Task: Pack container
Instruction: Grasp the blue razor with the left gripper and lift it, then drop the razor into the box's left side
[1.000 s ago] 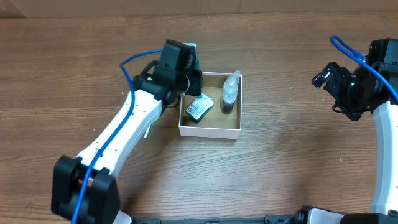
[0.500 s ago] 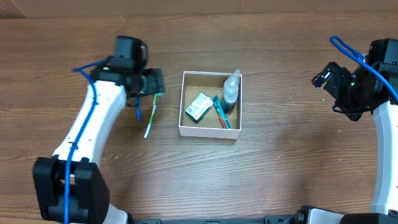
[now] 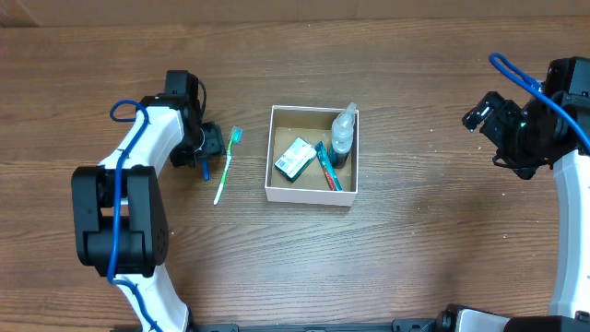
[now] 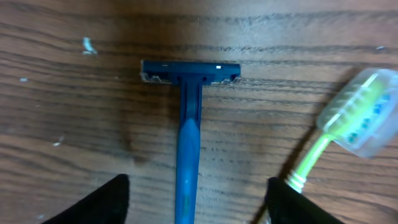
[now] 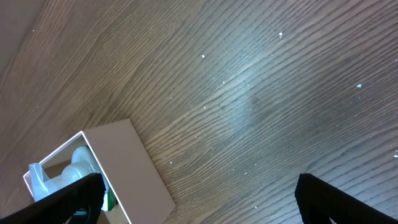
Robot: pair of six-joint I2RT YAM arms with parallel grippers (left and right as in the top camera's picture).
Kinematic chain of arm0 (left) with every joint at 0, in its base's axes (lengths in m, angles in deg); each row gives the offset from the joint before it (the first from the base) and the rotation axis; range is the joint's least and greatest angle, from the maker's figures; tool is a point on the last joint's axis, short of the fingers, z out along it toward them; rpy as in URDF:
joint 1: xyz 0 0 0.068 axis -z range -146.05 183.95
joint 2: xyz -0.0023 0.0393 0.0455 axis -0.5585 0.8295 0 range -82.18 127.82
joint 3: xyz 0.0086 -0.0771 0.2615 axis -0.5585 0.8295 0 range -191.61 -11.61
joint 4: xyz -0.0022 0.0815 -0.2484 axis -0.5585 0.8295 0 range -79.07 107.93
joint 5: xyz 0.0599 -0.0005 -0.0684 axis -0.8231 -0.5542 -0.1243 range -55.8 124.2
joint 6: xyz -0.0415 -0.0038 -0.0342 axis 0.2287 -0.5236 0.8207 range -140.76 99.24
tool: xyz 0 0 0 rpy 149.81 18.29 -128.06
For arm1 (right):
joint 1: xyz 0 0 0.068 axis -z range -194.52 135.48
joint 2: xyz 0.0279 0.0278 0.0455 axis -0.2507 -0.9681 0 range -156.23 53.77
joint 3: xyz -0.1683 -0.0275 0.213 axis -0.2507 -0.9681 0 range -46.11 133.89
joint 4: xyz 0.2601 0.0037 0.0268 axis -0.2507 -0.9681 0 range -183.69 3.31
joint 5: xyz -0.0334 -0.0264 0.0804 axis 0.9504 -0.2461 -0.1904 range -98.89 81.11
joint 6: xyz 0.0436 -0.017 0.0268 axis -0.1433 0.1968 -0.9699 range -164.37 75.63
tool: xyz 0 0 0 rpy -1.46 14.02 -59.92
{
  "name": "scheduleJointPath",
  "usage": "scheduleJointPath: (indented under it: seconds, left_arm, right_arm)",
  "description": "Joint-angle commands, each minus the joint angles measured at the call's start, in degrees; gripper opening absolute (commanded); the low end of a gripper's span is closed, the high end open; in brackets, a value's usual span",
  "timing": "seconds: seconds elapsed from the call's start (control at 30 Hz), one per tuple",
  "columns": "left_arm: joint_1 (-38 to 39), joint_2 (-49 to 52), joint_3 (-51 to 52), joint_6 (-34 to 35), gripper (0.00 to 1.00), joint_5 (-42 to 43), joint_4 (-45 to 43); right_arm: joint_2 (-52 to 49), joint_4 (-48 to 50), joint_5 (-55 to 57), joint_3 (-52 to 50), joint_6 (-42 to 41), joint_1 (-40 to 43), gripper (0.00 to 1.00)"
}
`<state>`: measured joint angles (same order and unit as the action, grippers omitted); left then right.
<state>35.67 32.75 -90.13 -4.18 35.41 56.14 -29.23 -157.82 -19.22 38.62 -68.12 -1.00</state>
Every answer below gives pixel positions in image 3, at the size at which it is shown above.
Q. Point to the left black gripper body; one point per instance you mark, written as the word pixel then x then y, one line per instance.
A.
pixel 214 141

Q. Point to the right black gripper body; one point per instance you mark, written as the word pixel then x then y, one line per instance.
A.
pixel 491 116

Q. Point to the blue disposable razor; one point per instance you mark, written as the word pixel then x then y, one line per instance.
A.
pixel 205 169

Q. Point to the green white toothbrush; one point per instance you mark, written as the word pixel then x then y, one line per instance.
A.
pixel 235 138

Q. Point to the green soap packet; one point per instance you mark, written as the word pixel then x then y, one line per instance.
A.
pixel 293 162

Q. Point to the Colgate toothpaste tube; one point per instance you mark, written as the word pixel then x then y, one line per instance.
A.
pixel 325 163

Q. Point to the clear bottle with dark liquid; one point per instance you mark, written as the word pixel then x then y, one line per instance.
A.
pixel 342 133

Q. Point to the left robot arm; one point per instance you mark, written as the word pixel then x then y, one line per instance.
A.
pixel 120 222

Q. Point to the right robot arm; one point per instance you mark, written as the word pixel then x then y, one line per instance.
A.
pixel 527 138

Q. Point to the white cardboard box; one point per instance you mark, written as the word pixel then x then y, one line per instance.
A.
pixel 312 124

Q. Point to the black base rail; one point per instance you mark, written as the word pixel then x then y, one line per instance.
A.
pixel 397 325

